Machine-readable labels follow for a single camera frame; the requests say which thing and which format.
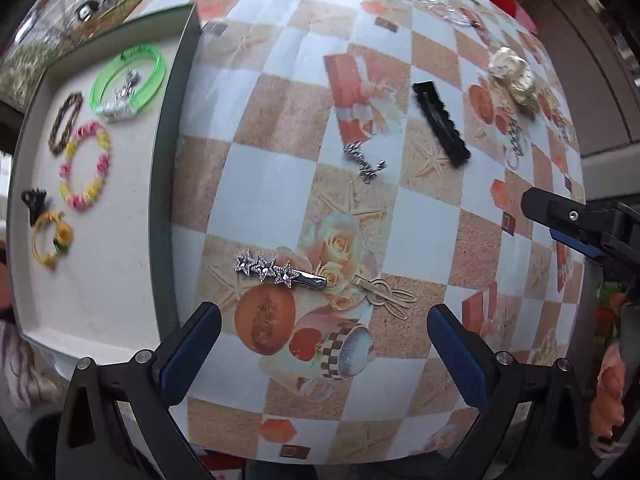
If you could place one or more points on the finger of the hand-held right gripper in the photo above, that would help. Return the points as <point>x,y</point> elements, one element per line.
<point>575,242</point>
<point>560,210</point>

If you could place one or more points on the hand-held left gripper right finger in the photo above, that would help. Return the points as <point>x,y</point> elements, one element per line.
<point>460,360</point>

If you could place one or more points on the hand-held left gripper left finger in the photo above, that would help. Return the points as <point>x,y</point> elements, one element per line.
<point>190,355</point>

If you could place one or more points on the grey cardboard box lid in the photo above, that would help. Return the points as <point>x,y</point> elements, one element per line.
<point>125,240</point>

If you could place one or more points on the black claw clip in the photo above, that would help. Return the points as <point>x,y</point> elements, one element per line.
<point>34,200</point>

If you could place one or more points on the silver rhinestone earring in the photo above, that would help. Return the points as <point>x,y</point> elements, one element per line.
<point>120,105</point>
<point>367,170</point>

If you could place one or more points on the green plastic bangle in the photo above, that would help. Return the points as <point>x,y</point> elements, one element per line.
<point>157,77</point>

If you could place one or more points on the person's right hand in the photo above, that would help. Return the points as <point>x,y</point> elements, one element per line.
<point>610,385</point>

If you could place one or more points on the gold rabbit hair clip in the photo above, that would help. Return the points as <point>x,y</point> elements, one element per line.
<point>380,292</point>

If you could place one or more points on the silver star hair clip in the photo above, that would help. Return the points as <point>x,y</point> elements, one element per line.
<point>272,270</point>

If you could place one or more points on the white polka dot scrunchie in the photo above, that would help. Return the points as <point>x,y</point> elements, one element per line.
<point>512,77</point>

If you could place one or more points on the black snap hair clip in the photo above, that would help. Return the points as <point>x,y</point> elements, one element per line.
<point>442,125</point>

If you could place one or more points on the pink patterned cloth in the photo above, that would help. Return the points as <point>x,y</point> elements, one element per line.
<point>22,365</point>

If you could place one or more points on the pink plastic basin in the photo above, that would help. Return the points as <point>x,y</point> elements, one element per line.
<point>525,20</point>

